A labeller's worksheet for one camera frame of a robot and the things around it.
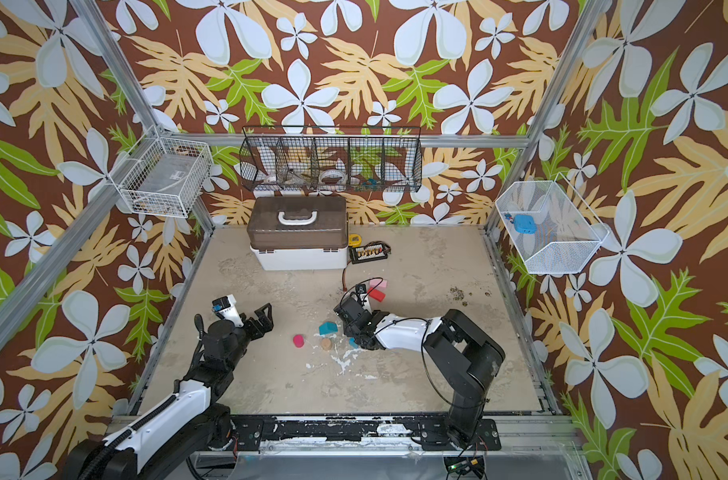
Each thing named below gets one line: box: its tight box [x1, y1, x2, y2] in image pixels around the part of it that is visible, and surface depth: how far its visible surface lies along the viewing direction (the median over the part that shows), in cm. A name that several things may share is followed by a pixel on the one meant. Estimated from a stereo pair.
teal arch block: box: [319, 321, 339, 335], surface depth 95 cm
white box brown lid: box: [247, 197, 348, 270], surface depth 97 cm
